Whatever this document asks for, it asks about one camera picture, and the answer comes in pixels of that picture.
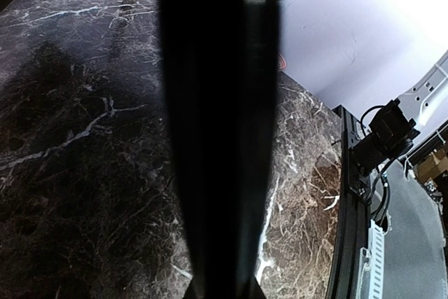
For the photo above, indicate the mint green folding umbrella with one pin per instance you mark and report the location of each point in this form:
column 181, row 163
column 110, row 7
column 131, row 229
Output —
column 152, row 149

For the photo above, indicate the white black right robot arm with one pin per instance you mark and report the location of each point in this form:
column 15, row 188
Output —
column 396, row 124

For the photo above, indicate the red white patterned bowl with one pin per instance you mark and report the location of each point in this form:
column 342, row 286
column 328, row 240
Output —
column 281, row 62

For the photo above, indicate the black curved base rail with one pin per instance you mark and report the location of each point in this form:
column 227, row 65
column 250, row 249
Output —
column 352, row 225

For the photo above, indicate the white slotted cable duct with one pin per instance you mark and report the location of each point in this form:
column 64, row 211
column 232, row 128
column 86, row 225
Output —
column 371, row 267

